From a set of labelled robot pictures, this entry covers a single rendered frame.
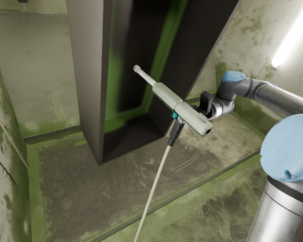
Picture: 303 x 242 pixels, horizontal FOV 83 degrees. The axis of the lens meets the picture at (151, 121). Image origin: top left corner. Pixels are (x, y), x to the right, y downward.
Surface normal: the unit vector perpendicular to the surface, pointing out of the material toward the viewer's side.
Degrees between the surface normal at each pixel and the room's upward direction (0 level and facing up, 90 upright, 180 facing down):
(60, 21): 57
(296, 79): 90
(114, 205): 0
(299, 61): 90
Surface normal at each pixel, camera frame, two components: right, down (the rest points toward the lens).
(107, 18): 0.53, 0.74
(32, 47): 0.48, 0.12
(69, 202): 0.13, -0.74
